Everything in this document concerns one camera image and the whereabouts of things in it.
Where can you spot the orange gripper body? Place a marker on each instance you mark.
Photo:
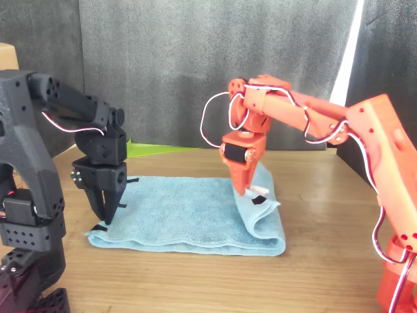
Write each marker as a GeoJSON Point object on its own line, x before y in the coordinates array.
{"type": "Point", "coordinates": [247, 143]}

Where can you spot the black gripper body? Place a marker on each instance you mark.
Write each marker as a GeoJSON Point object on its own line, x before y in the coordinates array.
{"type": "Point", "coordinates": [101, 176]}

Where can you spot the black tape strip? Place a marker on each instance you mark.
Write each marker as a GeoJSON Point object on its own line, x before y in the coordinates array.
{"type": "Point", "coordinates": [132, 180]}
{"type": "Point", "coordinates": [259, 199]}
{"type": "Point", "coordinates": [122, 205]}
{"type": "Point", "coordinates": [97, 228]}

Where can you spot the light blue towel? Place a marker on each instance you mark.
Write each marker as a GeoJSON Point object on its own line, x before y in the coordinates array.
{"type": "Point", "coordinates": [182, 212]}

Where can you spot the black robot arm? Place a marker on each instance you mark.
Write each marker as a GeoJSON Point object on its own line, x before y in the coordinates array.
{"type": "Point", "coordinates": [19, 137]}

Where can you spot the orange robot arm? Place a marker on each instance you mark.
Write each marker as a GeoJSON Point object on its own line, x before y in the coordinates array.
{"type": "Point", "coordinates": [384, 146]}

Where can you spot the green plastic folder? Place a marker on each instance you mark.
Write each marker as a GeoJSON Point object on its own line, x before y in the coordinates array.
{"type": "Point", "coordinates": [146, 150]}

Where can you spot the dark grey felt partition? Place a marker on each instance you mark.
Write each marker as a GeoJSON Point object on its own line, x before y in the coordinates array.
{"type": "Point", "coordinates": [42, 32]}
{"type": "Point", "coordinates": [391, 49]}
{"type": "Point", "coordinates": [179, 65]}

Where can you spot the brown cardboard box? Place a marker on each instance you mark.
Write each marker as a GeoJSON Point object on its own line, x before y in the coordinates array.
{"type": "Point", "coordinates": [8, 57]}

